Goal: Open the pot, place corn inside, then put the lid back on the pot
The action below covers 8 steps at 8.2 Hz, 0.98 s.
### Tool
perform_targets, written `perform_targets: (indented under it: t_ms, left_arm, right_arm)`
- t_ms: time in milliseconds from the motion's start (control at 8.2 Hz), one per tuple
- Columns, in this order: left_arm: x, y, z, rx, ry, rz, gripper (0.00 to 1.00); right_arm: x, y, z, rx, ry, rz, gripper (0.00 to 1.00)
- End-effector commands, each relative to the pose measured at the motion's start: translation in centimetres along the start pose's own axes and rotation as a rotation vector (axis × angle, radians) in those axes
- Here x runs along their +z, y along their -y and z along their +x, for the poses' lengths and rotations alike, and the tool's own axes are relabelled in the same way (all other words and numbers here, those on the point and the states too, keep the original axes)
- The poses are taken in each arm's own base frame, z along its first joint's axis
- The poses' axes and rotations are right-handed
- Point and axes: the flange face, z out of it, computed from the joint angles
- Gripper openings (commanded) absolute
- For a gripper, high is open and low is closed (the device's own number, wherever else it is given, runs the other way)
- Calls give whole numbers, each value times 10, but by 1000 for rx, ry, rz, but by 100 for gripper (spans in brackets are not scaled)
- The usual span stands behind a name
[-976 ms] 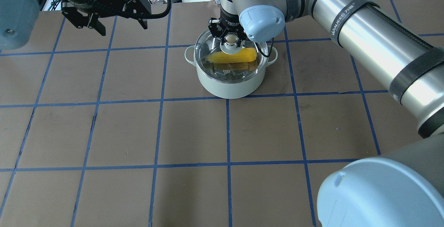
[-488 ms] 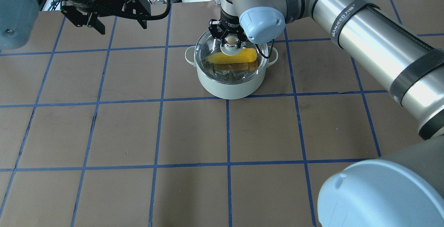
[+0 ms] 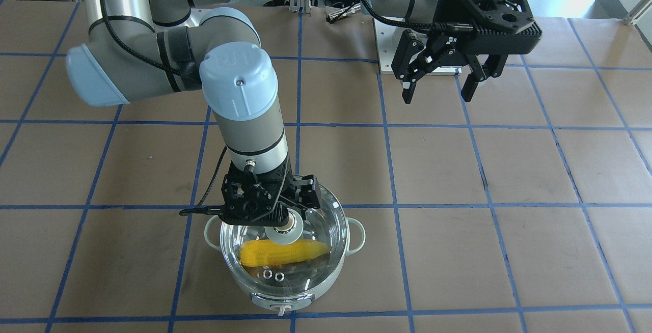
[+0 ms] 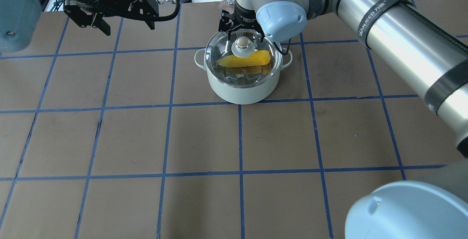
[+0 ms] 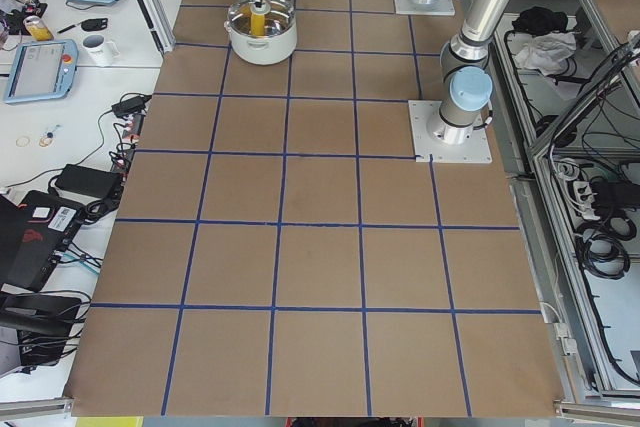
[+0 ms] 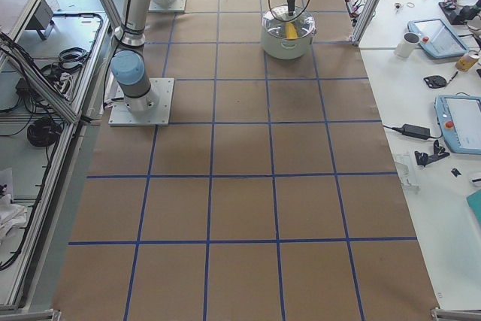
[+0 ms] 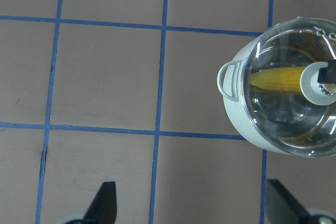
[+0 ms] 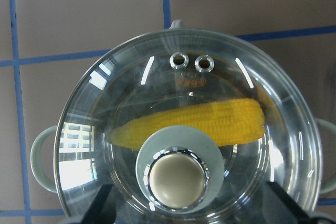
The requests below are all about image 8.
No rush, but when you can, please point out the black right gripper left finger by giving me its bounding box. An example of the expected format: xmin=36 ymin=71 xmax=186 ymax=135
xmin=80 ymin=184 xmax=116 ymax=223

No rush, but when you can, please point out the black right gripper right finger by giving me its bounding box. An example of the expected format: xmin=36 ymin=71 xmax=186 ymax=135
xmin=264 ymin=182 xmax=335 ymax=223

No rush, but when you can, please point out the yellow corn cob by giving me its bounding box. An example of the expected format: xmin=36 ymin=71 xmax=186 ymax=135
xmin=107 ymin=98 xmax=265 ymax=151

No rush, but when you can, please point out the glass pot lid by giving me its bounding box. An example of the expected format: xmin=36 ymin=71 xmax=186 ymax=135
xmin=53 ymin=27 xmax=323 ymax=224

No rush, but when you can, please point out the pale green cooking pot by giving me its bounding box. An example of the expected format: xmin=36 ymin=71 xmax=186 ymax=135
xmin=30 ymin=19 xmax=336 ymax=224

